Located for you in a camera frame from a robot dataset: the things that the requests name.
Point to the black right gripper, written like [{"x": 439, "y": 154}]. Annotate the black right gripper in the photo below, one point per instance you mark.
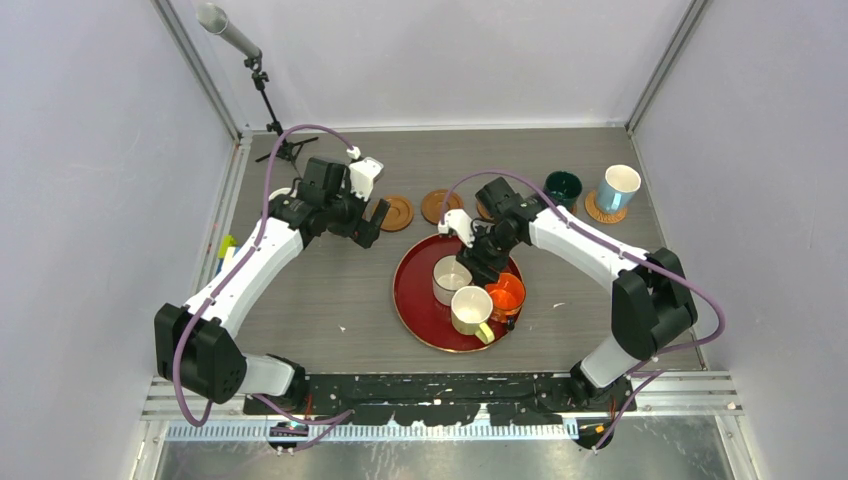
[{"x": 477, "y": 262}]

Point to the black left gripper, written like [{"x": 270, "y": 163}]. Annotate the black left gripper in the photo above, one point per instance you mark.
[{"x": 368, "y": 230}]

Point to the white ribbed mug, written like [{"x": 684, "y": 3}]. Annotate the white ribbed mug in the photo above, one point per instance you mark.
[{"x": 448, "y": 276}]

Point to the orange mug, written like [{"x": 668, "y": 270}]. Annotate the orange mug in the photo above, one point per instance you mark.
[{"x": 508, "y": 295}]

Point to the pale yellow mug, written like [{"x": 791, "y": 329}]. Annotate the pale yellow mug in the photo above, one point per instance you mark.
[{"x": 471, "y": 308}]

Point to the white mug with handle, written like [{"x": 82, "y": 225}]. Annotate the white mug with handle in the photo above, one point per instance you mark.
[{"x": 282, "y": 192}]

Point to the dark green mug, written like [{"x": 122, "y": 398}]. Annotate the dark green mug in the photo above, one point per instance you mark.
[{"x": 563, "y": 187}]

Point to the light blue mug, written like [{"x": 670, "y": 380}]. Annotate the light blue mug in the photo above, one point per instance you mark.
[{"x": 617, "y": 188}]

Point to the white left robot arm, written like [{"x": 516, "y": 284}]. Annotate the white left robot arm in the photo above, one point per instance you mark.
[{"x": 195, "y": 341}]

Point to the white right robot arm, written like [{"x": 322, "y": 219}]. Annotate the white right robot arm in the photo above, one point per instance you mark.
[{"x": 650, "y": 303}]

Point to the woven rattan coaster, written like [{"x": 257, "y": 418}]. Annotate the woven rattan coaster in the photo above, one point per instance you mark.
[{"x": 600, "y": 216}]

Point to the red round tray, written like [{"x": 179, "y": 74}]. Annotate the red round tray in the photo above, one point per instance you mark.
[{"x": 423, "y": 316}]

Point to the coloured toy blocks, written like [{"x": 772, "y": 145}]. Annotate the coloured toy blocks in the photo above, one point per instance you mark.
[{"x": 227, "y": 243}]

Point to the microphone on stand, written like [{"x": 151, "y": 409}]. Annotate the microphone on stand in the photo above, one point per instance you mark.
[{"x": 216, "y": 22}]

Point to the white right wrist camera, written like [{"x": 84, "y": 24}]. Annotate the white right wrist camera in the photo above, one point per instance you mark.
[{"x": 457, "y": 223}]

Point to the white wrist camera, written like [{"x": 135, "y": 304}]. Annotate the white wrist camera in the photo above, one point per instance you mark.
[
  {"x": 457, "y": 223},
  {"x": 364, "y": 172}
]

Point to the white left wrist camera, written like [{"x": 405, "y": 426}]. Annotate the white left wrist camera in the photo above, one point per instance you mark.
[{"x": 364, "y": 172}]

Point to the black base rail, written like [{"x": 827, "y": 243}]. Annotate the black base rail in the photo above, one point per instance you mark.
[{"x": 505, "y": 399}]

